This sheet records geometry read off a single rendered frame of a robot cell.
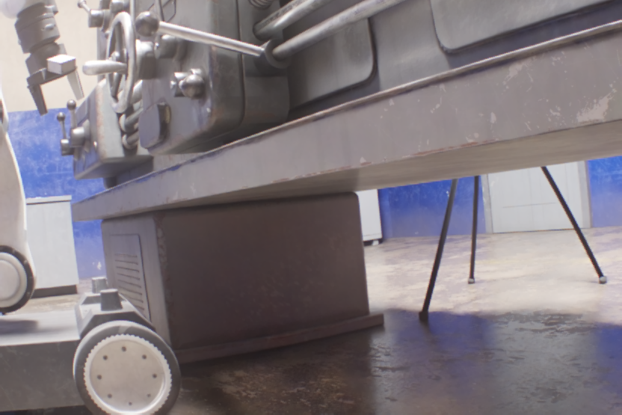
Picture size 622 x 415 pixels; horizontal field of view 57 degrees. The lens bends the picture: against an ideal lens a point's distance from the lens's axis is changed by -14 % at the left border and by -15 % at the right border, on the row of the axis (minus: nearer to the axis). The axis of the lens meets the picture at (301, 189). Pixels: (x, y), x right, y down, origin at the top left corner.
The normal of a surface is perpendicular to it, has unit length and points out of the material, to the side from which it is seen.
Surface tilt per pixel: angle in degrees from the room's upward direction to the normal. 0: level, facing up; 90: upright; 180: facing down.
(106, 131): 90
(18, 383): 90
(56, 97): 90
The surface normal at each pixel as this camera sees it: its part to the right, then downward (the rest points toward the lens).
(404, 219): -0.87, 0.08
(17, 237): 0.36, -0.07
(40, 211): 0.57, -0.08
